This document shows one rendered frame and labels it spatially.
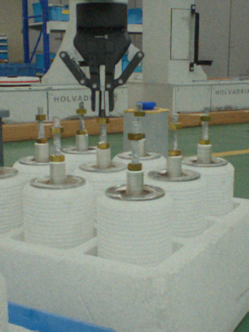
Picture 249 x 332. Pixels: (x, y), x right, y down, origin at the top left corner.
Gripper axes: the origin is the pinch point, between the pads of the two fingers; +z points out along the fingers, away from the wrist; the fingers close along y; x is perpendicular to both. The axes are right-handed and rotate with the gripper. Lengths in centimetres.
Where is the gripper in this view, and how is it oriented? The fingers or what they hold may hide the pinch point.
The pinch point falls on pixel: (102, 102)
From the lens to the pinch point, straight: 82.6
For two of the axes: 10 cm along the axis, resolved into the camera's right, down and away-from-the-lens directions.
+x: -0.8, 2.1, -9.8
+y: -10.0, -0.1, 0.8
